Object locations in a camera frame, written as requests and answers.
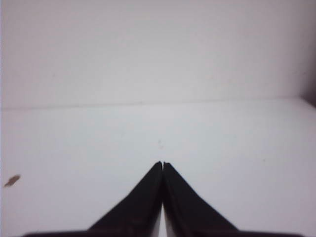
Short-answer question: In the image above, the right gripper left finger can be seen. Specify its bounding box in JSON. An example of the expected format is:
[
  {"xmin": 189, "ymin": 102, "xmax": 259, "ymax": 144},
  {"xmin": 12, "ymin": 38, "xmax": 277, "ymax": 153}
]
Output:
[{"xmin": 25, "ymin": 161, "xmax": 162, "ymax": 237}]

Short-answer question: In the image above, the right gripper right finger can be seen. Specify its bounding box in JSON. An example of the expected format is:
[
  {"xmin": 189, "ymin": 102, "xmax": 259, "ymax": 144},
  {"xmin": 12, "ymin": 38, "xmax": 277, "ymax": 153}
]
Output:
[{"xmin": 162, "ymin": 162, "xmax": 299, "ymax": 237}]

